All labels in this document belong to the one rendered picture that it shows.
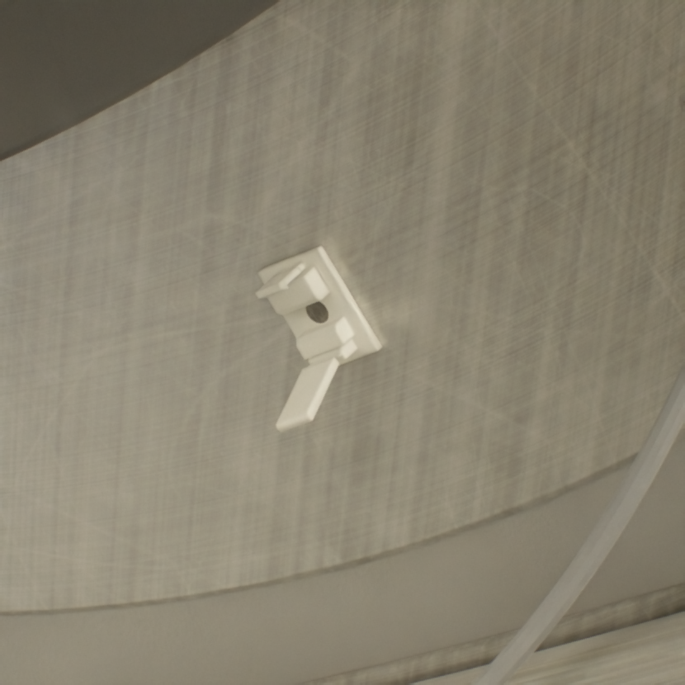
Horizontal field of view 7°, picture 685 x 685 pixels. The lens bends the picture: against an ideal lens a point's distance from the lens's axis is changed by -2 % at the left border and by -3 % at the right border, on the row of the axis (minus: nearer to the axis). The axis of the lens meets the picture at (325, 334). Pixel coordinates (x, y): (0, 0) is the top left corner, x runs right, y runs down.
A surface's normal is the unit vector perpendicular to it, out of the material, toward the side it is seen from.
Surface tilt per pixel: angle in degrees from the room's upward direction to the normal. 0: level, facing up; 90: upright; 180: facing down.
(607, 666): 90
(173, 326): 90
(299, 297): 90
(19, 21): 90
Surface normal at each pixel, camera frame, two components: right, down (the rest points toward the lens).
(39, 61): -0.50, 0.47
